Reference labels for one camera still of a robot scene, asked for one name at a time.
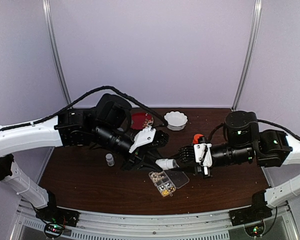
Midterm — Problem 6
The red floral plate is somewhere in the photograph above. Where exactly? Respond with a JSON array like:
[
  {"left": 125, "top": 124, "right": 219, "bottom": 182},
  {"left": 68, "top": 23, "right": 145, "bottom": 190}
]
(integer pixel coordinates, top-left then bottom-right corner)
[{"left": 131, "top": 112, "right": 154, "bottom": 130}]

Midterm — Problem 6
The small white bottle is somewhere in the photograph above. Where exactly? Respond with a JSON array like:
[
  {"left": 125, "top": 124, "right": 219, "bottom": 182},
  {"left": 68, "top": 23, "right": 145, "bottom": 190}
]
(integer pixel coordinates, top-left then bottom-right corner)
[
  {"left": 105, "top": 153, "right": 115, "bottom": 167},
  {"left": 155, "top": 158, "right": 179, "bottom": 171}
]

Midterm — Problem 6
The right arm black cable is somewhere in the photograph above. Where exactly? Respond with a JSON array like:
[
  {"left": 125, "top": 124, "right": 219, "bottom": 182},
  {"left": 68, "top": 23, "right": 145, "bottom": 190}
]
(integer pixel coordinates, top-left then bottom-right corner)
[{"left": 207, "top": 119, "right": 300, "bottom": 146}]

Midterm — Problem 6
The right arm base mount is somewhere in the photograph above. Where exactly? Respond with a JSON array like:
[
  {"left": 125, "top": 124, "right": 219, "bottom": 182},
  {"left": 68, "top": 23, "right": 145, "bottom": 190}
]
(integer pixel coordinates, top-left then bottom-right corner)
[{"left": 228, "top": 190, "right": 274, "bottom": 238}]

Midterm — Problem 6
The left aluminium frame post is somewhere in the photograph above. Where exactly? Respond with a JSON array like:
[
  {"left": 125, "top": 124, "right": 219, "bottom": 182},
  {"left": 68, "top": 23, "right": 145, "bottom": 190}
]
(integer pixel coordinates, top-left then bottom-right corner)
[{"left": 42, "top": 0, "right": 72, "bottom": 105}]

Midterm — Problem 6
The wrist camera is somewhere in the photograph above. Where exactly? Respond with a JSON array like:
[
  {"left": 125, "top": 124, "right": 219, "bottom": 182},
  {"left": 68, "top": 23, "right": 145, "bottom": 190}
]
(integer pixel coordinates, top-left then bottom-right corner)
[
  {"left": 177, "top": 142, "right": 213, "bottom": 168},
  {"left": 129, "top": 126, "right": 169, "bottom": 154}
]

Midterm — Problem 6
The aluminium frame post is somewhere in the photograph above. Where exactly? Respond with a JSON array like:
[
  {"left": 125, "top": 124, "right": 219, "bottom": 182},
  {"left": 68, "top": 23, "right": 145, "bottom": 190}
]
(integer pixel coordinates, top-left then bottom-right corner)
[
  {"left": 231, "top": 0, "right": 263, "bottom": 111},
  {"left": 42, "top": 0, "right": 72, "bottom": 105}
]

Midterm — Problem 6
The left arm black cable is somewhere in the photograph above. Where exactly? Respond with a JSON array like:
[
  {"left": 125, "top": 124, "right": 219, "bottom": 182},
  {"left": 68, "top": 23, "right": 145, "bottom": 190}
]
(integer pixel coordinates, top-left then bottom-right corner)
[{"left": 0, "top": 85, "right": 169, "bottom": 133}]

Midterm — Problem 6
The white scalloped dish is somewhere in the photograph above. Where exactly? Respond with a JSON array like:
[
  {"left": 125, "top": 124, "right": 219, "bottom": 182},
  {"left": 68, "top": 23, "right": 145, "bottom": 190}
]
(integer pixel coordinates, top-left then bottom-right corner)
[{"left": 164, "top": 111, "right": 188, "bottom": 131}]

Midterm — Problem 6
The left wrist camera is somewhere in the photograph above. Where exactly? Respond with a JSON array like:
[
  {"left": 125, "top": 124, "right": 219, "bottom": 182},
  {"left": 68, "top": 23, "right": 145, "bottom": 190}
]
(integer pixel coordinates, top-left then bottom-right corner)
[{"left": 129, "top": 126, "right": 169, "bottom": 154}]

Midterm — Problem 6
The clear plastic pill organizer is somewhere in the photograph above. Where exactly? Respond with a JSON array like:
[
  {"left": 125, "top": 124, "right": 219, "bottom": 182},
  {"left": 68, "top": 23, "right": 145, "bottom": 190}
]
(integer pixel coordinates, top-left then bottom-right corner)
[{"left": 148, "top": 170, "right": 190, "bottom": 197}]

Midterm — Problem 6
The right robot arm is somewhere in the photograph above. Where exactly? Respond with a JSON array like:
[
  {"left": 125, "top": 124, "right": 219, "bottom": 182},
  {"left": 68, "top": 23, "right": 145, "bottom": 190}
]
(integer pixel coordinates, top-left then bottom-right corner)
[{"left": 177, "top": 110, "right": 300, "bottom": 225}]

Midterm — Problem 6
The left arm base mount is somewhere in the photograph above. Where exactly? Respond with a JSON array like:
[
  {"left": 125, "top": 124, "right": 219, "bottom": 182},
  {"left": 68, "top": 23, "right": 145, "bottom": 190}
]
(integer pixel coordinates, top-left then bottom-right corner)
[{"left": 32, "top": 202, "right": 80, "bottom": 240}]

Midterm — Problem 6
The right aluminium frame post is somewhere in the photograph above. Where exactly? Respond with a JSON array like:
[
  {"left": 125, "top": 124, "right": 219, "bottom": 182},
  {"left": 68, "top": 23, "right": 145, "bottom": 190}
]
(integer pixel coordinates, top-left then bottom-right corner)
[{"left": 231, "top": 0, "right": 263, "bottom": 111}]

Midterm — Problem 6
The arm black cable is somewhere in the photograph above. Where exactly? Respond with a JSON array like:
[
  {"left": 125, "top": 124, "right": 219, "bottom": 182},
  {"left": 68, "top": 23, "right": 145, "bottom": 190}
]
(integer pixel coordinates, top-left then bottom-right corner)
[
  {"left": 0, "top": 85, "right": 169, "bottom": 133},
  {"left": 207, "top": 119, "right": 300, "bottom": 146}
]

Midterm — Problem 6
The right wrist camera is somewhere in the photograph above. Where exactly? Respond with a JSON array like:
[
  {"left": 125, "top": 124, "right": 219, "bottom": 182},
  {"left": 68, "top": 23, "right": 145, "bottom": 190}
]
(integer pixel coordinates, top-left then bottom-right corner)
[{"left": 177, "top": 142, "right": 213, "bottom": 168}]

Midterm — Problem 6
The orange pill bottle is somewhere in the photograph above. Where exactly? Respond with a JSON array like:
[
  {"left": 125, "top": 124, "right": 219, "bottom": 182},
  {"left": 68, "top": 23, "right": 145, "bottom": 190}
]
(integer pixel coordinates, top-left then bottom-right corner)
[{"left": 192, "top": 133, "right": 206, "bottom": 145}]

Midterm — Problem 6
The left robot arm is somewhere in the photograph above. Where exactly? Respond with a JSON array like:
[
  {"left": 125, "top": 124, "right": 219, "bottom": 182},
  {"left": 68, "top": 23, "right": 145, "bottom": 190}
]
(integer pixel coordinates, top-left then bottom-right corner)
[{"left": 0, "top": 93, "right": 169, "bottom": 222}]

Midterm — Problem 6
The front aluminium rail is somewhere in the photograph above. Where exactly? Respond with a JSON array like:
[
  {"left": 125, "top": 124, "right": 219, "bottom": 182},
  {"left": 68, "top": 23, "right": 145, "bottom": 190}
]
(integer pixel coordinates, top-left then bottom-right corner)
[{"left": 8, "top": 199, "right": 300, "bottom": 240}]

